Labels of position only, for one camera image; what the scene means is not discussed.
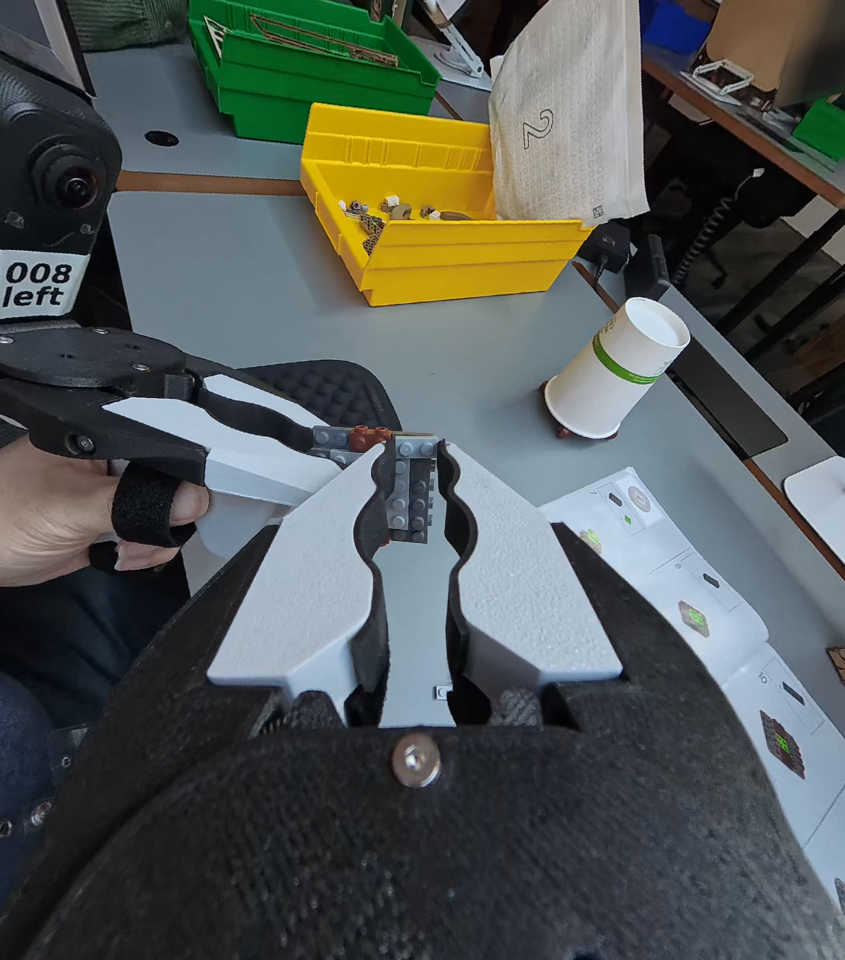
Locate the white paper cup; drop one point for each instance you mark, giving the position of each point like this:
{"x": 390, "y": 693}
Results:
{"x": 602, "y": 375}

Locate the yellow plastic bin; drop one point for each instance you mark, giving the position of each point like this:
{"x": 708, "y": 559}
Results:
{"x": 452, "y": 262}

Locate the person's left hand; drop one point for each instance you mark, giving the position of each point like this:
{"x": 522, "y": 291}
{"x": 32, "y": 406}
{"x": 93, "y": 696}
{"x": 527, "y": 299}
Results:
{"x": 17, "y": 517}

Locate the grey lego assembly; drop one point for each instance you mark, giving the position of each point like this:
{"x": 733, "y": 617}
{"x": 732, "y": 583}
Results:
{"x": 411, "y": 502}

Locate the brown lattice parts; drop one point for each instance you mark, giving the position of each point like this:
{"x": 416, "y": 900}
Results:
{"x": 317, "y": 41}

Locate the black power adapter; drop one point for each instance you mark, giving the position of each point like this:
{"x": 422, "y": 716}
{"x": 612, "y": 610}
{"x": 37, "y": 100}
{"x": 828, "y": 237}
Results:
{"x": 606, "y": 244}

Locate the blue plastic bin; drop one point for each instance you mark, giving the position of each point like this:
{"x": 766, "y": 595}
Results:
{"x": 674, "y": 22}

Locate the brown lego part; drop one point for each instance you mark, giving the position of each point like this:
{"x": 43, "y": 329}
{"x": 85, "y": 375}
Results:
{"x": 559, "y": 433}

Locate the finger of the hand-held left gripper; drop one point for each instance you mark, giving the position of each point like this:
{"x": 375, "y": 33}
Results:
{"x": 242, "y": 390}
{"x": 257, "y": 472}

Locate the small green plastic bin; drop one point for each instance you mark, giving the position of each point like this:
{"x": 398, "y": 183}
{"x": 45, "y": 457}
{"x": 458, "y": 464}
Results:
{"x": 831, "y": 127}

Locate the person in blue shirt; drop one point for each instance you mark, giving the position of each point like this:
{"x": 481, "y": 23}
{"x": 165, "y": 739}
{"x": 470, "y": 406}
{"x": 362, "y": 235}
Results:
{"x": 55, "y": 622}

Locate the white tray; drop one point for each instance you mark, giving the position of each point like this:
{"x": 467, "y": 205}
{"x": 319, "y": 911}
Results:
{"x": 812, "y": 495}

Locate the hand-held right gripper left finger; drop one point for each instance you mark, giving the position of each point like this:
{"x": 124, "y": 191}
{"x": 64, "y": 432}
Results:
{"x": 302, "y": 600}

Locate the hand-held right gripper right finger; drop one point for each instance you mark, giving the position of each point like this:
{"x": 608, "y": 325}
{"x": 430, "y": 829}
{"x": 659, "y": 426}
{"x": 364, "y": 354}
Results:
{"x": 527, "y": 600}

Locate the brown cardboard sheet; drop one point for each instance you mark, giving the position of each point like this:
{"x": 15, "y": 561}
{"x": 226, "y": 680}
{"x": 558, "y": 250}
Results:
{"x": 760, "y": 37}

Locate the pile of small lego pieces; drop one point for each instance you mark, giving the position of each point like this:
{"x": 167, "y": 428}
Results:
{"x": 374, "y": 225}

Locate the lego instruction booklet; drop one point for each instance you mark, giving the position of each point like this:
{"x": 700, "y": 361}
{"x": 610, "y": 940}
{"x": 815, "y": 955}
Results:
{"x": 835, "y": 750}

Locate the white paper bag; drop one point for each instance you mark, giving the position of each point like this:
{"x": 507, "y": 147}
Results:
{"x": 565, "y": 112}

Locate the black padded chair back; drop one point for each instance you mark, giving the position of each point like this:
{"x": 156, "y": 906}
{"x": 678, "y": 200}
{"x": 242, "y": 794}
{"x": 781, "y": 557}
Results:
{"x": 332, "y": 394}

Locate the dark green cloth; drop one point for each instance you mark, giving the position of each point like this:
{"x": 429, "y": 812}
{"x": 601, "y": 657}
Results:
{"x": 130, "y": 22}

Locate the white plastic stand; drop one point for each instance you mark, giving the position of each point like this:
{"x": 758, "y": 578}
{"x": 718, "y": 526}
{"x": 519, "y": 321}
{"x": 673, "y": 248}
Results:
{"x": 461, "y": 56}

